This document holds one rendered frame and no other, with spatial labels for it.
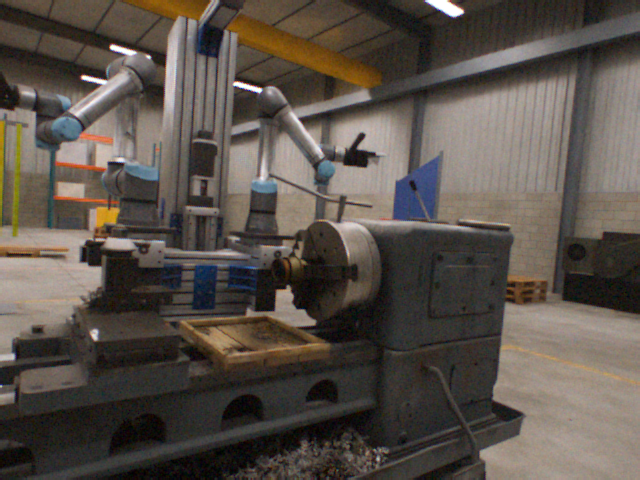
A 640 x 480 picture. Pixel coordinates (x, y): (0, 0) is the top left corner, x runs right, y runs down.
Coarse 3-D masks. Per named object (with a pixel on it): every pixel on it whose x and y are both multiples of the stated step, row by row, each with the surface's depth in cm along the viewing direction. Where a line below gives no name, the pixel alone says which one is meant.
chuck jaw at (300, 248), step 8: (304, 232) 136; (296, 240) 137; (304, 240) 135; (312, 240) 137; (296, 248) 134; (304, 248) 133; (312, 248) 135; (304, 256) 131; (312, 256) 133; (320, 256) 135
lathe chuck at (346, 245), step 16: (320, 224) 134; (336, 224) 130; (352, 224) 134; (320, 240) 133; (336, 240) 127; (352, 240) 126; (336, 256) 126; (352, 256) 123; (368, 256) 126; (368, 272) 125; (320, 288) 132; (336, 288) 126; (352, 288) 123; (368, 288) 126; (320, 304) 132; (336, 304) 126; (352, 304) 126; (320, 320) 132
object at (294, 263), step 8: (296, 256) 127; (272, 264) 127; (280, 264) 123; (288, 264) 124; (296, 264) 125; (304, 264) 128; (272, 272) 127; (280, 272) 129; (288, 272) 123; (296, 272) 124; (280, 280) 124; (288, 280) 125; (296, 280) 126
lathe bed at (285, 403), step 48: (336, 336) 147; (0, 384) 93; (192, 384) 96; (240, 384) 105; (288, 384) 113; (336, 384) 123; (0, 432) 78; (48, 432) 82; (96, 432) 87; (144, 432) 99; (192, 432) 99; (240, 432) 105
